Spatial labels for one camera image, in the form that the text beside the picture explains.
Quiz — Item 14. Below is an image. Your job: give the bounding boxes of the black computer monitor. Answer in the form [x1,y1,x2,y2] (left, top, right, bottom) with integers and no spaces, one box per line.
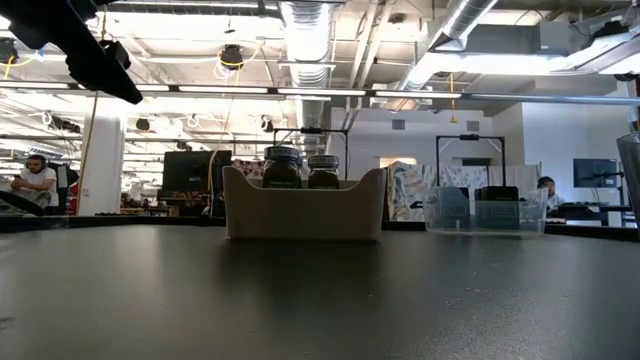
[161,148,234,194]

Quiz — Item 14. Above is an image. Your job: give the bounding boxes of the small yellow pendant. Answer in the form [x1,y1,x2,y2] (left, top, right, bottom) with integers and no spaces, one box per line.
[448,73,459,125]

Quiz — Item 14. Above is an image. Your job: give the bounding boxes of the dark office desk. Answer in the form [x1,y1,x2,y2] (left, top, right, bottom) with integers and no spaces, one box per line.
[544,201,639,229]

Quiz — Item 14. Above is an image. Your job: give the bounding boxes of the clear plastic bin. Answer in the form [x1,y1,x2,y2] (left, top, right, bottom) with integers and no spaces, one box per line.
[422,185,550,236]

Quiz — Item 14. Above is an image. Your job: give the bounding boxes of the patterned fabric sheet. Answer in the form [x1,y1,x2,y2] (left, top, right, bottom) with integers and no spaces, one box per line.
[385,160,542,224]

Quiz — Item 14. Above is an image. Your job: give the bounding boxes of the long tube light bar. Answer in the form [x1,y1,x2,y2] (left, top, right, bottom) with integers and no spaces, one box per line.
[0,79,640,107]

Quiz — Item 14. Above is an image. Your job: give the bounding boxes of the grey plastic bin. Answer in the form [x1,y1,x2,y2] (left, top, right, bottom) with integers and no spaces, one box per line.
[615,131,640,229]

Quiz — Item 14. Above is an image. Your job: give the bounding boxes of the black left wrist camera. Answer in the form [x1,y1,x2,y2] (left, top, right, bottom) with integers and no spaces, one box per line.
[99,39,133,69]

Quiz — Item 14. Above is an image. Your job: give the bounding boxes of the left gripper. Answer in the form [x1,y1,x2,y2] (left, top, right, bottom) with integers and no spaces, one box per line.
[0,0,145,106]

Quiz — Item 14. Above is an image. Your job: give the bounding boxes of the dark wall screen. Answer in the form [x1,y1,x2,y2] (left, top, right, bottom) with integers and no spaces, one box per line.
[573,158,619,189]

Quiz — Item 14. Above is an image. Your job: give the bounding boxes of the black metal frame stand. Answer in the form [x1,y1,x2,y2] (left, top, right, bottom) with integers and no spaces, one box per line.
[435,133,507,194]
[272,126,350,181]

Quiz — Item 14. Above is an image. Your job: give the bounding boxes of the silver ventilation duct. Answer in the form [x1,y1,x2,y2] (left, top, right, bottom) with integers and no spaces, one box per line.
[278,0,335,151]
[399,0,501,91]

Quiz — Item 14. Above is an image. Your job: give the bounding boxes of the person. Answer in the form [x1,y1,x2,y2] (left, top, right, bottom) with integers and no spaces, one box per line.
[8,153,61,210]
[536,175,567,212]

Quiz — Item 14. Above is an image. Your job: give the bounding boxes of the white plastic bin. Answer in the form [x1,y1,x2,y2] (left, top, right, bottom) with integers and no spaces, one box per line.
[222,166,388,241]

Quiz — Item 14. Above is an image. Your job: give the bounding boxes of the thin yellow cord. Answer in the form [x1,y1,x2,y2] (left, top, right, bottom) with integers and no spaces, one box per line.
[74,94,100,214]
[204,62,241,209]

